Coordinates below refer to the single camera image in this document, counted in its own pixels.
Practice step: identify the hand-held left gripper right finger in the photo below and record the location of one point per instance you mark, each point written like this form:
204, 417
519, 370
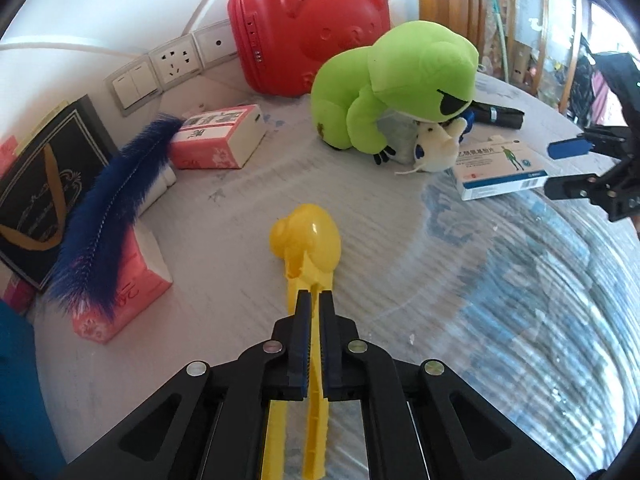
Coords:
327, 340

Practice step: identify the white wall light switch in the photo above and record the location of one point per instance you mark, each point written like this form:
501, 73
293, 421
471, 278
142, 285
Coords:
132, 82

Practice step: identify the red bear-embossed suitcase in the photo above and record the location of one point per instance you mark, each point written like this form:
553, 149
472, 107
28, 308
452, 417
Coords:
310, 25

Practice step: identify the black folded umbrella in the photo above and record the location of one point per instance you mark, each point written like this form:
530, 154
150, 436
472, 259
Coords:
500, 112

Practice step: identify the white and blue medicine box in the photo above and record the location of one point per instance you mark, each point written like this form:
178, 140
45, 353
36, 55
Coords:
505, 170

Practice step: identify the yellow snowball clamp toy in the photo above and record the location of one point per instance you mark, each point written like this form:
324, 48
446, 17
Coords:
307, 240

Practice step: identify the blue plastic storage crate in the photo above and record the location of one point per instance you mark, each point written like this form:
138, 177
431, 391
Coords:
22, 385

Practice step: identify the small white plush toy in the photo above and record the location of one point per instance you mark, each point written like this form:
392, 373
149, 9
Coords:
435, 147

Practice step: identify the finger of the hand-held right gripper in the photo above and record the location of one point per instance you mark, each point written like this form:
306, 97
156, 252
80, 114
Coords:
570, 187
570, 148

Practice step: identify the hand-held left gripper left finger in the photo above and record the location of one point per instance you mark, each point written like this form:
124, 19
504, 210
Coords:
300, 340

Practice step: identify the pink tissue pack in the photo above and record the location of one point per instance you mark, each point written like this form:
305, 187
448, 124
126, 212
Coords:
220, 135
137, 285

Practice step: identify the blue fuzzy duster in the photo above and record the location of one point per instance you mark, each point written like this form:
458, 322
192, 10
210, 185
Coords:
105, 205

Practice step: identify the green frog plush toy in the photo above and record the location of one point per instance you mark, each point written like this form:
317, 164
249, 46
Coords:
400, 75

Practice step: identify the white wall outlet plate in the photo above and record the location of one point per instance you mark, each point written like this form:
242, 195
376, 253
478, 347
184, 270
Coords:
217, 45

